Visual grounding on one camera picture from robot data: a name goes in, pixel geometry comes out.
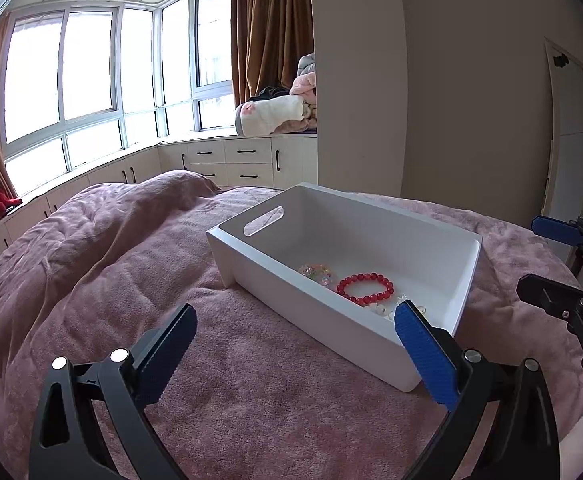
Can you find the dark cloth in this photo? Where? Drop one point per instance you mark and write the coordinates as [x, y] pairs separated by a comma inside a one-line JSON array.
[[270, 94]]

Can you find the black door hook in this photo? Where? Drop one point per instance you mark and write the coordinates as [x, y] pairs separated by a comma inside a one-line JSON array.
[[561, 60]]

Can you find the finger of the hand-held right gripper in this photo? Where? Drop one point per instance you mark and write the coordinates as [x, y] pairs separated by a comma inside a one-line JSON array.
[[546, 292], [554, 230]]

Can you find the cream window cabinet with drawers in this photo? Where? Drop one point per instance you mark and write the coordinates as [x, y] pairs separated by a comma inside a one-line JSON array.
[[251, 157]]

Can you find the white storage box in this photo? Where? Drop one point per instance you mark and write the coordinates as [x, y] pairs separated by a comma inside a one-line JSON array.
[[371, 245]]

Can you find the white framed bay window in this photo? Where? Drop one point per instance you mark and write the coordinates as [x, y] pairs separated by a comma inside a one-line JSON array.
[[96, 65]]

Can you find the grey folded blanket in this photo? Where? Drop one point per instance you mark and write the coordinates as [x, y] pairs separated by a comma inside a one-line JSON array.
[[307, 64]]

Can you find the pink fleece blanket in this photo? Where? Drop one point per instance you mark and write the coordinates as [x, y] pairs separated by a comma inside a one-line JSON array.
[[121, 270]]

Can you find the cream door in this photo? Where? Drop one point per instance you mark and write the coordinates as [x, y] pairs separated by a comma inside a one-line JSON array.
[[569, 150]]

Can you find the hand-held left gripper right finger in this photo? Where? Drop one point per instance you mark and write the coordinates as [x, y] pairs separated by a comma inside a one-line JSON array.
[[426, 355]]

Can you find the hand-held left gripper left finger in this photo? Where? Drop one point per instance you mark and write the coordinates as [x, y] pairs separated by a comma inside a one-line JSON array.
[[164, 355]]

